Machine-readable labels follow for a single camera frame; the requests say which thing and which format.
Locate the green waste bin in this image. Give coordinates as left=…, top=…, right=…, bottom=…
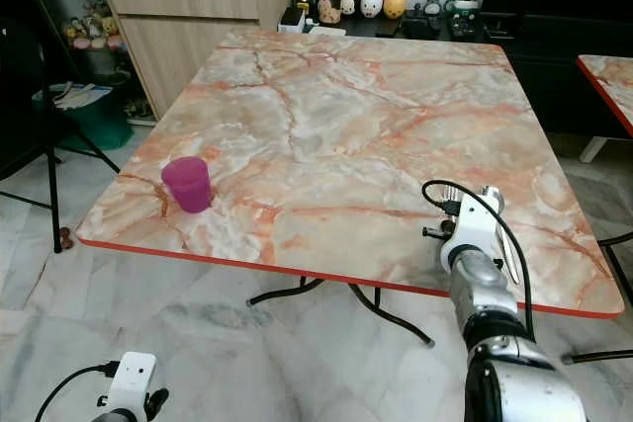
left=35, top=80, right=136, bottom=152

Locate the black TV cabinet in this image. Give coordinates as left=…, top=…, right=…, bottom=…
left=479, top=0, right=633, bottom=138

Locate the light wooden cabinet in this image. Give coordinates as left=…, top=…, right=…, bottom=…
left=92, top=0, right=294, bottom=119

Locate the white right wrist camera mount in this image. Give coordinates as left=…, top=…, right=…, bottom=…
left=439, top=186, right=506, bottom=271

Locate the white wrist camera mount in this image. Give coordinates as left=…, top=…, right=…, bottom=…
left=109, top=352, right=157, bottom=422
left=439, top=186, right=506, bottom=271

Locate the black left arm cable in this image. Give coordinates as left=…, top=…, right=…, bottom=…
left=35, top=362, right=125, bottom=422

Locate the red-lidded clear jar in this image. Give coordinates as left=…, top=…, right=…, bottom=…
left=316, top=0, right=344, bottom=26

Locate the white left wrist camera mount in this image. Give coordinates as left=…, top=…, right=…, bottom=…
left=109, top=352, right=157, bottom=422

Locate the purple plastic cup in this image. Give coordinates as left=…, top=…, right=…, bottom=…
left=161, top=155, right=214, bottom=213

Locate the green white mug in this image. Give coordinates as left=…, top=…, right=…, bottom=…
left=447, top=0, right=482, bottom=41

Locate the marble-pattern table red edge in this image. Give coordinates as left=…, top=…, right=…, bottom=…
left=76, top=29, right=626, bottom=320
left=576, top=53, right=633, bottom=138

